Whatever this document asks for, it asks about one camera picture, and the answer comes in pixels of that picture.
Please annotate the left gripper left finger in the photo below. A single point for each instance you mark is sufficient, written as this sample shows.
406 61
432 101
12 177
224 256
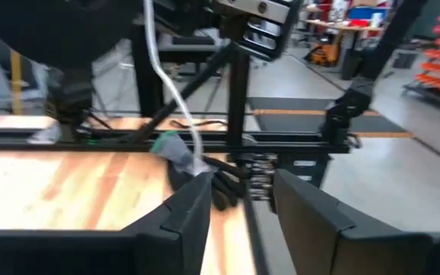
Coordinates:
182 229

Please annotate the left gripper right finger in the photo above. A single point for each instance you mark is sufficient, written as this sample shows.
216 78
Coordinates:
304 229

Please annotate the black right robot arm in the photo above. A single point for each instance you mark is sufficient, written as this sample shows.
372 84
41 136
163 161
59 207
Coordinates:
52 30

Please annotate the orange floor machine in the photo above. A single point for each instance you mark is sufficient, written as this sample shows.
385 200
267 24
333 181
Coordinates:
325 53

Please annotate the black rig strut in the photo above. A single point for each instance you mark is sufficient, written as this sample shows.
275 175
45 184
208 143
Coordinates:
189 88
239 95
147 84
392 34

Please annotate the metal bolt row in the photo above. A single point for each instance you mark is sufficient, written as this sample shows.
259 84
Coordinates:
262 175

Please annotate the wooden background table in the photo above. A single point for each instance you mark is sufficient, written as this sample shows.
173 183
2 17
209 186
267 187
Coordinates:
342 27

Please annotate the grey black work glove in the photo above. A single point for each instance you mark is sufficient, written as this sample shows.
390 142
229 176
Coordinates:
174 151

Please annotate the black floor bin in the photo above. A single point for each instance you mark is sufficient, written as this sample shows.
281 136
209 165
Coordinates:
351 63

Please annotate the black mat orange edge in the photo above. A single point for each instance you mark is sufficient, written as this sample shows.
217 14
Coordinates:
300 122

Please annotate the silver corner bracket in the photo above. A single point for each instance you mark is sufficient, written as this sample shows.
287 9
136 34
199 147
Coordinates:
46 133

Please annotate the yellow post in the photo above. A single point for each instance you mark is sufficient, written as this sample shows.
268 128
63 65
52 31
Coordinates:
16 80

